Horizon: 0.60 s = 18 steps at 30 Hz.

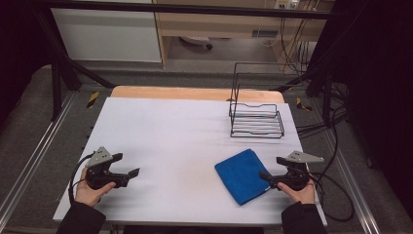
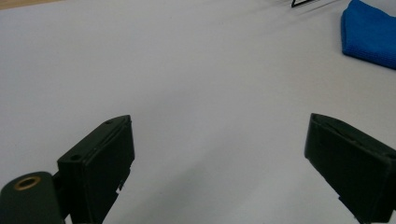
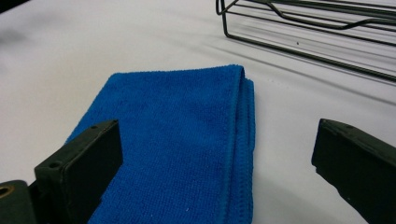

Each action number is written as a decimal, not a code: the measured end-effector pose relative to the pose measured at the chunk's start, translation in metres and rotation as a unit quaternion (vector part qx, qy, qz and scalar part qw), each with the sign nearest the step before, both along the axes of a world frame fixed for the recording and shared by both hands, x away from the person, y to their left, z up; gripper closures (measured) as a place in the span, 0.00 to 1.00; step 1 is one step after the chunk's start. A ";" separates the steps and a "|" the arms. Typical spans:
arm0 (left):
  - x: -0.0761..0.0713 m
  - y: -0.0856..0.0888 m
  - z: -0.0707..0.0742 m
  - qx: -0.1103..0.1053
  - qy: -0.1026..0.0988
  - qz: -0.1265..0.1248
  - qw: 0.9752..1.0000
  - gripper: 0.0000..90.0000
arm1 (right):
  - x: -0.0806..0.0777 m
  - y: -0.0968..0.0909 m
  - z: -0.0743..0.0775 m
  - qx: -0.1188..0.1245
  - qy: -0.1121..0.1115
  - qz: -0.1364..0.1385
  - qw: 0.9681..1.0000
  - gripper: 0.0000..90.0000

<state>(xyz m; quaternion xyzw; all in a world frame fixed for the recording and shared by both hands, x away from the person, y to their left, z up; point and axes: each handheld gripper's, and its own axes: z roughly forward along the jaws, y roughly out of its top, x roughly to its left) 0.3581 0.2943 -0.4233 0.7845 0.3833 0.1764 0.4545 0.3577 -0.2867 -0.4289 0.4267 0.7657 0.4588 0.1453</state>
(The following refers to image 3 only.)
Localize black wire rack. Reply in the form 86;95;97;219
215;0;396;83

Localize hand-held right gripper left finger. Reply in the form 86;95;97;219
34;119;124;224

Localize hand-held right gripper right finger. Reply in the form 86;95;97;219
311;118;396;224

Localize blue microfibre cloth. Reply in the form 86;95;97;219
65;63;257;224

